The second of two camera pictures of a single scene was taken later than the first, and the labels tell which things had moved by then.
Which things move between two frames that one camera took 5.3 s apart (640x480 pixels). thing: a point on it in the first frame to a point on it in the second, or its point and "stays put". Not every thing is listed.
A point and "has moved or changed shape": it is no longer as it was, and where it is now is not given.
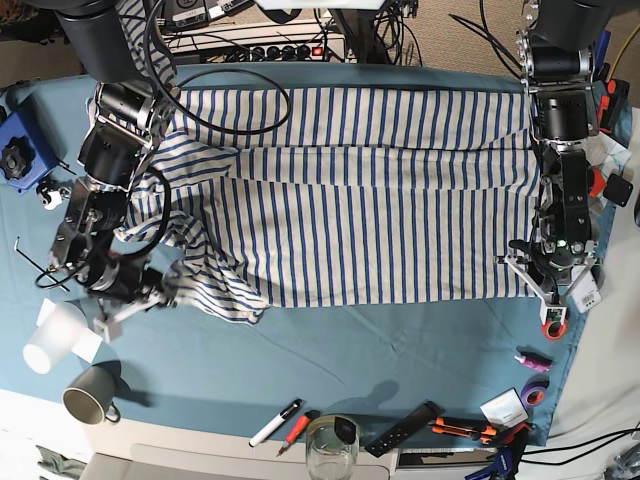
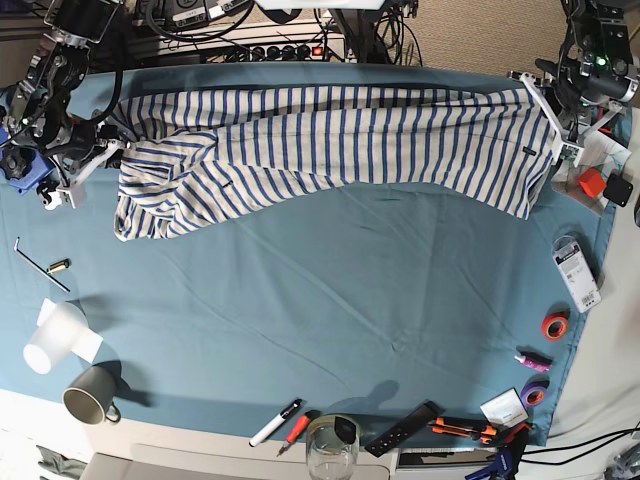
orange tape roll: x=554 y=330 stays put
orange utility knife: x=443 y=427 stays put
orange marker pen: x=298 y=428 stays put
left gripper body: x=125 y=287 to x=84 y=146
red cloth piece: x=598 y=183 stays put
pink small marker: x=535 y=361 stays put
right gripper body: x=554 y=297 to x=565 y=149
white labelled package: x=587 y=295 stays put
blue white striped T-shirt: x=309 y=196 has moved or changed shape
